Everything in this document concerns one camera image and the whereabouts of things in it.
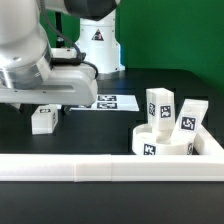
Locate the white L-shaped fence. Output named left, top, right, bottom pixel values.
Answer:
left=0, top=128, right=224, bottom=182

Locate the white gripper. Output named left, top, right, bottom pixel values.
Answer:
left=0, top=47, right=99, bottom=106

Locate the white round stool seat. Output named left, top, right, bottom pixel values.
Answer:
left=132, top=124, right=193, bottom=156

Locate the black cable bundle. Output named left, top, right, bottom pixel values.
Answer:
left=39, top=0, right=100, bottom=80

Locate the white marker sheet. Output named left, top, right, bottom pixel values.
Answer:
left=68, top=94, right=139, bottom=112

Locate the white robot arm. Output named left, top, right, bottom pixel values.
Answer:
left=0, top=0, right=121, bottom=105

